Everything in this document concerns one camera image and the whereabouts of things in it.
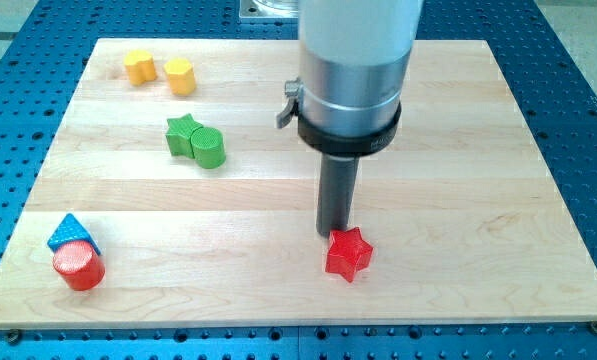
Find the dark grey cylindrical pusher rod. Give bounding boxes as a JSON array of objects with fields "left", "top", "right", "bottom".
[{"left": 316, "top": 154, "right": 359, "bottom": 237}]

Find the black clamp ring with lever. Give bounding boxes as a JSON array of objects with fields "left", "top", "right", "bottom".
[{"left": 276, "top": 79, "right": 401, "bottom": 157}]

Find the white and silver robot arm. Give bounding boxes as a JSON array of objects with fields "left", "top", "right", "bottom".
[{"left": 276, "top": 0, "right": 424, "bottom": 237}]

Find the blue triangle block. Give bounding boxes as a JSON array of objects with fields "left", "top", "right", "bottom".
[{"left": 47, "top": 213, "right": 101, "bottom": 255}]

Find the red star block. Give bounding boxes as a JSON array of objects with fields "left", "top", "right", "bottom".
[{"left": 325, "top": 227, "right": 373, "bottom": 283}]

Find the green cylinder block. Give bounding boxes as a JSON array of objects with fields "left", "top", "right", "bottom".
[{"left": 190, "top": 127, "right": 226, "bottom": 169}]

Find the green star block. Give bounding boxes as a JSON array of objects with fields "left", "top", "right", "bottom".
[{"left": 165, "top": 114, "right": 203, "bottom": 159}]

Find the yellow hexagon block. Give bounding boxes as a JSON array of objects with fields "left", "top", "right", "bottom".
[{"left": 164, "top": 58, "right": 196, "bottom": 96}]

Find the light wooden board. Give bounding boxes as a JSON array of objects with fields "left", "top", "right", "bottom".
[{"left": 0, "top": 38, "right": 597, "bottom": 329}]

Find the yellow heart block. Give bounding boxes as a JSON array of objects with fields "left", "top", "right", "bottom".
[{"left": 123, "top": 49, "right": 157, "bottom": 86}]

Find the red cylinder block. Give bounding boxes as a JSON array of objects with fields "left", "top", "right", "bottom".
[{"left": 52, "top": 240, "right": 106, "bottom": 291}]

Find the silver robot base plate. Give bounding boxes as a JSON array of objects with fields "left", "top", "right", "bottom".
[{"left": 239, "top": 0, "right": 298, "bottom": 21}]

